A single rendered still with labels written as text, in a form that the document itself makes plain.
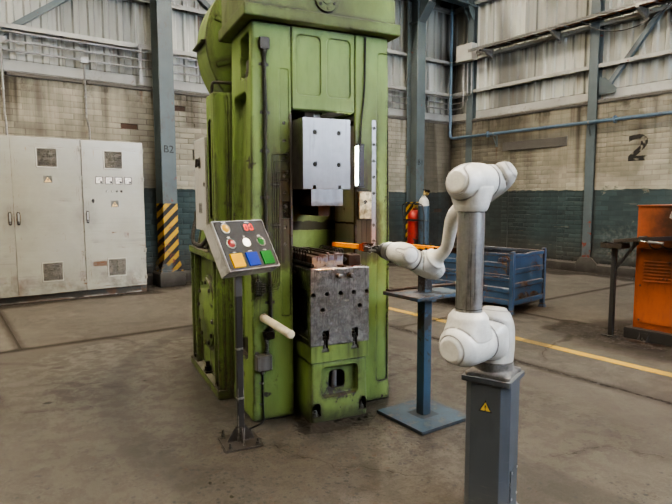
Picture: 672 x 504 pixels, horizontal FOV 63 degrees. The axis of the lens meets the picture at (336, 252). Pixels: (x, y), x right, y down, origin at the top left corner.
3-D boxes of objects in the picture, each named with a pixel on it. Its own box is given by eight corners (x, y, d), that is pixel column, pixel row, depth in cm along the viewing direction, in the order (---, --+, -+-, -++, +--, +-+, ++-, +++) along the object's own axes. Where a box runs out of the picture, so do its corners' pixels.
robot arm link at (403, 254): (381, 258, 254) (402, 269, 259) (398, 262, 240) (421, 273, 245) (390, 237, 255) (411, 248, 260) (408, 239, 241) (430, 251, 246)
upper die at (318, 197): (342, 205, 321) (342, 189, 320) (311, 206, 312) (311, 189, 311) (314, 205, 359) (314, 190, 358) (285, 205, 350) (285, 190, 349)
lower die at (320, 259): (342, 266, 324) (342, 251, 323) (311, 268, 316) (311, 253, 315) (314, 259, 362) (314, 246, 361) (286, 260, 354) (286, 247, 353)
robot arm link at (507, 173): (478, 181, 226) (459, 180, 217) (512, 154, 214) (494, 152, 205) (493, 207, 222) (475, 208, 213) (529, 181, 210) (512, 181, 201)
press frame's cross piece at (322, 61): (354, 113, 335) (354, 33, 330) (291, 109, 317) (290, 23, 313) (325, 122, 374) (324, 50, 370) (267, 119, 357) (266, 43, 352)
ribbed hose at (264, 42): (277, 338, 321) (273, 36, 304) (264, 340, 317) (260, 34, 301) (275, 336, 325) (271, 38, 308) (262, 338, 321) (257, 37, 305)
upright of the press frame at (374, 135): (389, 398, 363) (392, 38, 341) (354, 404, 352) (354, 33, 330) (358, 378, 403) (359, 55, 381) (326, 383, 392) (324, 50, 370)
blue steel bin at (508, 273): (547, 306, 669) (549, 247, 663) (511, 316, 617) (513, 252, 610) (464, 294, 759) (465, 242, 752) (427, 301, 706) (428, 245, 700)
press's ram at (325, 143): (363, 189, 326) (363, 120, 322) (302, 189, 309) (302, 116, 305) (333, 190, 363) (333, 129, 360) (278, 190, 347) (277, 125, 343)
